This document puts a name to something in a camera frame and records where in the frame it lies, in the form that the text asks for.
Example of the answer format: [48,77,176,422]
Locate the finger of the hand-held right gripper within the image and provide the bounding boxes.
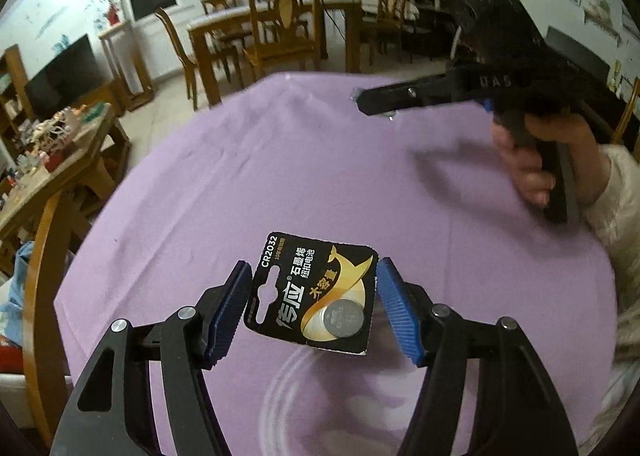
[355,66,481,118]

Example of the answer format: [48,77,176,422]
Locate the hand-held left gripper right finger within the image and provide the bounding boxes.
[376,257,583,456]

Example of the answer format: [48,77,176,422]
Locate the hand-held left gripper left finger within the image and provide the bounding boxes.
[50,260,252,456]

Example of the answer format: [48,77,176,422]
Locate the black button battery card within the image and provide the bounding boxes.
[242,231,382,356]

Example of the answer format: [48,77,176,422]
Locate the person's right forearm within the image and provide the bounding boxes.
[575,143,640,378]

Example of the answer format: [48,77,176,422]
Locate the person's right hand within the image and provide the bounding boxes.
[491,112,604,209]

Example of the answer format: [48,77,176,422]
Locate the black upright piano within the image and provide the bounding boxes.
[544,25,614,87]

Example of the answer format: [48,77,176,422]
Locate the wooden dining chair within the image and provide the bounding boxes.
[200,0,239,17]
[154,7,247,98]
[372,0,417,62]
[243,0,329,82]

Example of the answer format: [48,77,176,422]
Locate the clear plastic cup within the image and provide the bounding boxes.
[257,346,402,456]

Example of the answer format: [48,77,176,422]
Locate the purple tablecloth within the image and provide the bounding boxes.
[52,70,622,456]

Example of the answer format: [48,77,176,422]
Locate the wooden sofa armrest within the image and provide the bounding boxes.
[22,190,77,448]

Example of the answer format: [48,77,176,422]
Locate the wooden dining table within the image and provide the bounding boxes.
[187,0,364,109]

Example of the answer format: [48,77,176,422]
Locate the wooden coffee table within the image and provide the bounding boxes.
[0,102,133,277]

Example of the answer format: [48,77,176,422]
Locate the blue cloth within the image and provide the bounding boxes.
[0,240,37,337]

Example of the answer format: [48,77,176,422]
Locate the wooden television cabinet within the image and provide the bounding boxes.
[89,80,127,119]

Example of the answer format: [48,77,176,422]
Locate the tall wooden stand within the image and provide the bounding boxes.
[98,19,155,112]

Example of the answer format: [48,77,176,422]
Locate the black television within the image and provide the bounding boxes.
[23,33,102,119]

